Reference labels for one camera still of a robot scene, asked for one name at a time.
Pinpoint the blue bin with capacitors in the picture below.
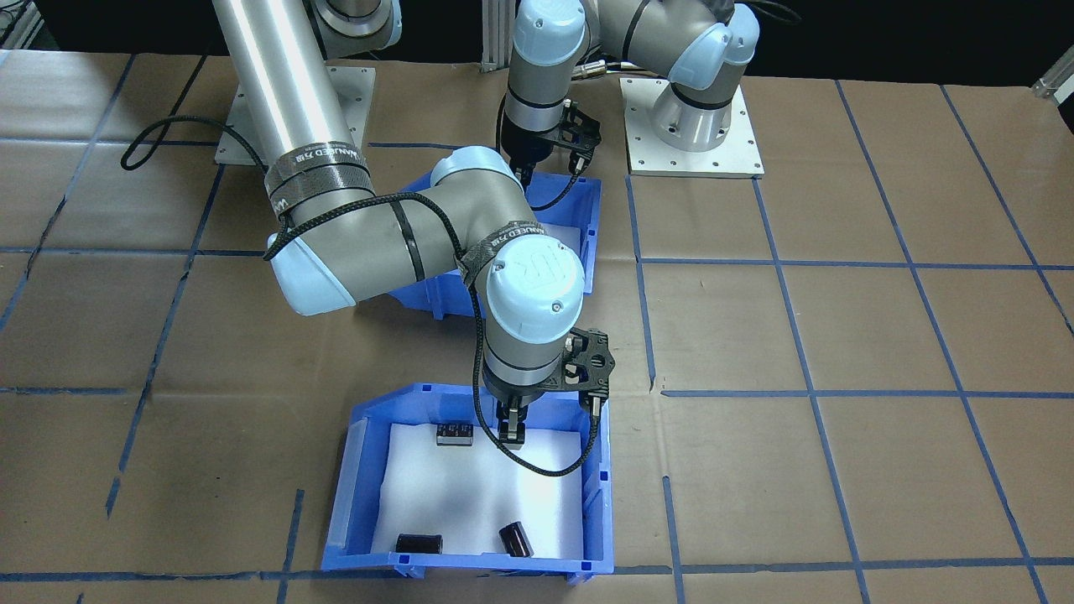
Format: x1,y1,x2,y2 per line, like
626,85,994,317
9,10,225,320
321,382,615,586

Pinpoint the black strap on arm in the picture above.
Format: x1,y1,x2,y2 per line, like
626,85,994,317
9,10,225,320
264,144,374,221
457,220,542,290

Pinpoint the white foam liner capacitor bin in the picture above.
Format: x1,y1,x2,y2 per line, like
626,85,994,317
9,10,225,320
369,422,586,561

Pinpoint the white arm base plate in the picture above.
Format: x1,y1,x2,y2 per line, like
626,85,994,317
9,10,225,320
216,67,376,166
619,77,764,179

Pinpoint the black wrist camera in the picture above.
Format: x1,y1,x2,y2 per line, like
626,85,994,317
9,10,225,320
562,329,616,416
555,99,603,173

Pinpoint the aluminium profile bar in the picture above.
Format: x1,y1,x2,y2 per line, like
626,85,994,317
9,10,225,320
1034,60,1074,103

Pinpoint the blue bin with push buttons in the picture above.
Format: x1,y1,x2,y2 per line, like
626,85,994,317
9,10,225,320
388,172,603,321

